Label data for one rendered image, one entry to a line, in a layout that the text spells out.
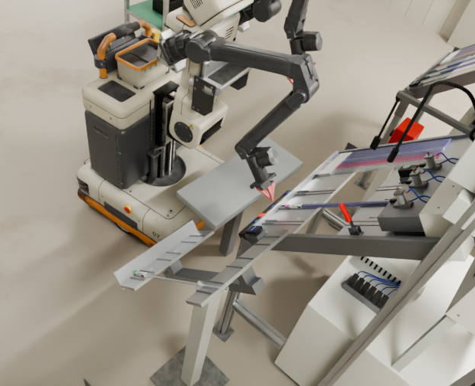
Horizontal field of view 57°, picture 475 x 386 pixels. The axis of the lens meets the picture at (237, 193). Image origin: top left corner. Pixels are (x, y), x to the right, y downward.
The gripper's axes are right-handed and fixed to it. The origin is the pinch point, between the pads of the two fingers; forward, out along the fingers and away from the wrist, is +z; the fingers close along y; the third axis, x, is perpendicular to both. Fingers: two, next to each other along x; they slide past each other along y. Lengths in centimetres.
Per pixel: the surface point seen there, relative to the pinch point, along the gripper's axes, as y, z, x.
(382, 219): -17, -2, -58
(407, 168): 15, -1, -50
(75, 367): -81, 34, 70
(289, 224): -12.3, 3.8, -17.3
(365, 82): 237, 19, 90
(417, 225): -17, 0, -67
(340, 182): 18.2, 4.1, -20.4
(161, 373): -58, 53, 48
